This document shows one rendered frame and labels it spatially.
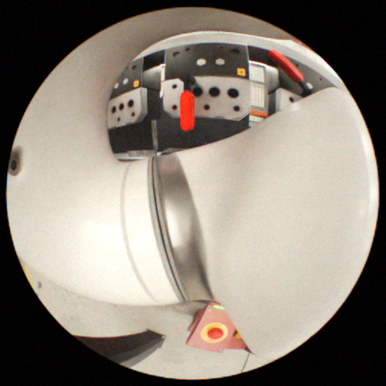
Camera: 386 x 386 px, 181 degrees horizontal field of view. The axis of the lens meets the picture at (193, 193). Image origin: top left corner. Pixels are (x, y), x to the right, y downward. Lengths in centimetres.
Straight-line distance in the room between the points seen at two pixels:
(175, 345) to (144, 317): 36
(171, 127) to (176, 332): 153
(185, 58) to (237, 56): 9
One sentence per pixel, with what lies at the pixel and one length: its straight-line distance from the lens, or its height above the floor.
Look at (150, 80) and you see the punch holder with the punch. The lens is 32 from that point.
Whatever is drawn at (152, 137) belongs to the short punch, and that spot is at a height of 113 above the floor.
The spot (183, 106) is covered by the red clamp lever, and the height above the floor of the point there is 119.
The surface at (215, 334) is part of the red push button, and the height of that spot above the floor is 81.
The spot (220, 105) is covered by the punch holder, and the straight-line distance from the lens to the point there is 21.
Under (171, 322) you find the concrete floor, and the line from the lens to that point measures 119.
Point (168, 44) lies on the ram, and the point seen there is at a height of 135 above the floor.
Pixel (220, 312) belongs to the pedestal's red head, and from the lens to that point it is 40.
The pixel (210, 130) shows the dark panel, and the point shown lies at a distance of 77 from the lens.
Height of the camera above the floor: 117
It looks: 34 degrees down
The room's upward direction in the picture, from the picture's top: straight up
